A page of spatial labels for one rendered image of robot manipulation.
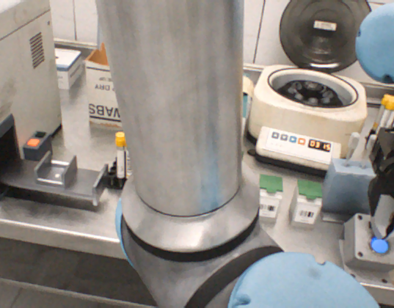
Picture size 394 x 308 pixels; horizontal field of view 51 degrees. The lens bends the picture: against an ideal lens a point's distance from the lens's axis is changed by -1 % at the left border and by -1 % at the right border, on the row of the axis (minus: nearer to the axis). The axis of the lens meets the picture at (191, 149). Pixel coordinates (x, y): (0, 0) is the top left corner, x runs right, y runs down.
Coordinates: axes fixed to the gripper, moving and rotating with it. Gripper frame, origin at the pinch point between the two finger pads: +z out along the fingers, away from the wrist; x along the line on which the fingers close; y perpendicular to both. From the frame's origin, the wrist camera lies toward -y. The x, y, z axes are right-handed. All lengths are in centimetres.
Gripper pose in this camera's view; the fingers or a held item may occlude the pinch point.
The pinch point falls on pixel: (384, 237)
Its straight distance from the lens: 66.8
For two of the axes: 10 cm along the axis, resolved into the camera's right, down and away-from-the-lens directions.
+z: -0.8, 8.3, 5.5
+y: 1.5, -5.4, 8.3
